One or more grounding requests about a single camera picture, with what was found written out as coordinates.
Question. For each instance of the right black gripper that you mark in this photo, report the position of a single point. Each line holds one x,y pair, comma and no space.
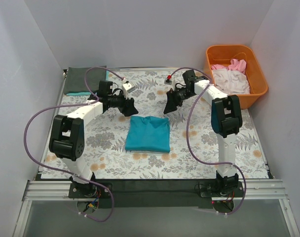
173,96

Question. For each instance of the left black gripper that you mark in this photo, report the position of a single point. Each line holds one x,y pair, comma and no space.
126,104

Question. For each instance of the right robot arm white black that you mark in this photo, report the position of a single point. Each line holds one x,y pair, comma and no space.
226,121

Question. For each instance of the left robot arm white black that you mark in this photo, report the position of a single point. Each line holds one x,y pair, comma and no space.
67,139

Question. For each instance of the floral patterned table mat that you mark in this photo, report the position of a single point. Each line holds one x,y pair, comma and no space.
106,135

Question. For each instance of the folded dark grey t shirt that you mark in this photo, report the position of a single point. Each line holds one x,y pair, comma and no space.
76,79

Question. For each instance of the white garment in basket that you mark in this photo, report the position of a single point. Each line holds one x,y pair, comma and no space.
231,82

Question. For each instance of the orange plastic basket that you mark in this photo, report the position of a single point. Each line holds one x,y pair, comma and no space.
222,54

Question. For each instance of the pink garment in basket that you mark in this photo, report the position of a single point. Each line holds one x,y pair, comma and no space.
235,65

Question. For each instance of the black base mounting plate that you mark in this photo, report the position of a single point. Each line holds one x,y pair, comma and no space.
167,192

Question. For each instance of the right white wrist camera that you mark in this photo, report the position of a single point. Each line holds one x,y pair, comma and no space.
170,81

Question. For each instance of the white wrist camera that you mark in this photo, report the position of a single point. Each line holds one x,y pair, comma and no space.
128,87
170,81

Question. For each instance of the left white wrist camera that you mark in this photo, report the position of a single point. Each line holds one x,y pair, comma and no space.
128,87

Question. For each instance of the aluminium frame rail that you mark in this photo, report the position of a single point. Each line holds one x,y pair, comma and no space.
59,190

